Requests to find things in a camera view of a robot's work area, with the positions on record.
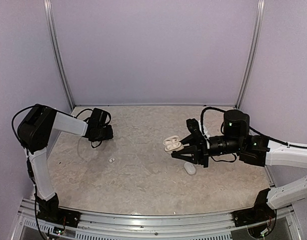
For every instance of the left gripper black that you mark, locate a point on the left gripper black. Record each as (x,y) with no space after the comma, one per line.
(110,135)

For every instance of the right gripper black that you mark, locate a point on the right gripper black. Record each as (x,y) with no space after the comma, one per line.
(203,156)

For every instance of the white earbud charging case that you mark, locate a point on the white earbud charging case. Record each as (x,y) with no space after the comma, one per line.
(172,143)

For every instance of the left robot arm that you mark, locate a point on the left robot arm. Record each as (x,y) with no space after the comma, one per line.
(32,127)

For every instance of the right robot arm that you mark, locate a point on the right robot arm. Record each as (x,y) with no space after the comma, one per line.
(238,139)

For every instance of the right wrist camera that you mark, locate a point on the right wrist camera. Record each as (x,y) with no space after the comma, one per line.
(203,130)

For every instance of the right aluminium corner post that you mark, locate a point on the right aluminium corner post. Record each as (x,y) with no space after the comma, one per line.
(252,52)

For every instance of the aluminium corner post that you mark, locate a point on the aluminium corner post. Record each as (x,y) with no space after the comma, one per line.
(48,9)
(252,52)

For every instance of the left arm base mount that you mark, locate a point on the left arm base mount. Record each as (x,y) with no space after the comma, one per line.
(59,216)

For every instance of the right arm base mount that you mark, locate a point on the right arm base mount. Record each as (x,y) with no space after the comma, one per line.
(259,212)

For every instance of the curved aluminium front rail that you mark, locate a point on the curved aluminium front rail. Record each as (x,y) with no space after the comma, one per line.
(109,226)

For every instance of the left aluminium corner post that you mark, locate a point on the left aluminium corner post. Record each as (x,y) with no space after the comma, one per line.
(48,9)

